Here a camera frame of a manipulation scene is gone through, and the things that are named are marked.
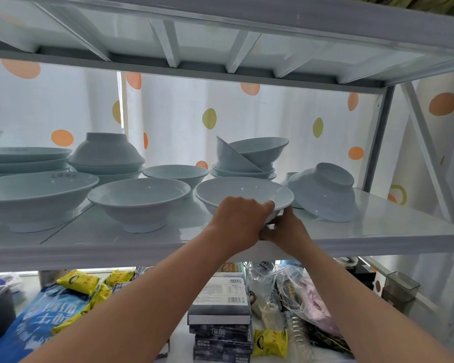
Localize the stack of white plates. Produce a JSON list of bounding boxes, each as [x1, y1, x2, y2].
[[0, 147, 73, 175]]

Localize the stack of shallow white bowls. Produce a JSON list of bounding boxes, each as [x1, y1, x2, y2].
[[210, 164, 277, 181]]

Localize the dark patterned packet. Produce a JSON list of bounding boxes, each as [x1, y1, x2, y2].
[[306, 324, 355, 356]]

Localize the white bowl under upturned bowl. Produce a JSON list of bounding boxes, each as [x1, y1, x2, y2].
[[71, 166, 144, 186]]

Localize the person's left forearm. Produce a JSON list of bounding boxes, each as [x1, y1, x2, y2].
[[22, 227, 233, 363]]

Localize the tilted white ceramic bowl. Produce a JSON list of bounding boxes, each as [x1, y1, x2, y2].
[[216, 136, 265, 173]]

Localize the clear plastic bag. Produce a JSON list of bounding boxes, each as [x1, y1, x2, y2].
[[246, 261, 290, 333]]

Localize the clear plastic container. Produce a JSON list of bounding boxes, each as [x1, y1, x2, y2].
[[381, 271, 421, 311]]

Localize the wide white ceramic bowl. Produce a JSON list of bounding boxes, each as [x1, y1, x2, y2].
[[194, 177, 295, 224], [87, 178, 191, 234]]

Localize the person's left hand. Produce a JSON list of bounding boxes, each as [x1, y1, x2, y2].
[[208, 196, 276, 258]]

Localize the blue printed plastic bag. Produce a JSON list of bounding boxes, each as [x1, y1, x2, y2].
[[0, 283, 96, 363]]

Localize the white metal shelf rack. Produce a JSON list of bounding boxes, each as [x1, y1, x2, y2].
[[0, 0, 454, 363]]

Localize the small white ceramic bowl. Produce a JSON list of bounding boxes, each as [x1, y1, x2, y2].
[[143, 165, 209, 199]]

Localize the large white ceramic bowl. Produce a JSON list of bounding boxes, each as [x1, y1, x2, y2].
[[0, 172, 100, 233]]

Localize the white bowl lying sideways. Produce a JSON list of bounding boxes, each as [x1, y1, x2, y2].
[[287, 163, 359, 223]]

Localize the person's right hand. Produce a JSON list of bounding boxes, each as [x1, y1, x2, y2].
[[259, 206, 316, 258]]

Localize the white and brown box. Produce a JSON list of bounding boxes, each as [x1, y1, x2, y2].
[[357, 257, 387, 297]]

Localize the deep white ceramic bowl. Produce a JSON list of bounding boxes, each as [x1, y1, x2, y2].
[[229, 137, 290, 171]]

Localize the yellow snack packet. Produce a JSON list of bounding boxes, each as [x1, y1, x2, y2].
[[52, 283, 113, 335], [56, 270, 100, 295], [252, 329, 288, 359], [104, 270, 135, 288]]

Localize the dark cardboard box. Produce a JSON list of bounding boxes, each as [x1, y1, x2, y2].
[[193, 336, 253, 353], [189, 323, 254, 343], [192, 348, 252, 363]]

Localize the upturned white ceramic bowl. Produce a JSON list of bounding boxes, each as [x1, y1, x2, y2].
[[69, 132, 146, 174]]

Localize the person's right forearm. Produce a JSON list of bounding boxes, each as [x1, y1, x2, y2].
[[297, 244, 454, 363]]

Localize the pink plastic bag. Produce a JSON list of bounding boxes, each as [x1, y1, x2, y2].
[[275, 265, 342, 337]]

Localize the dark box with white label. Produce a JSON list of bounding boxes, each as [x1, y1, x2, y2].
[[187, 272, 252, 325]]

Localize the white dotted curtain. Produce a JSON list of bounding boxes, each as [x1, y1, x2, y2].
[[0, 57, 454, 261]]

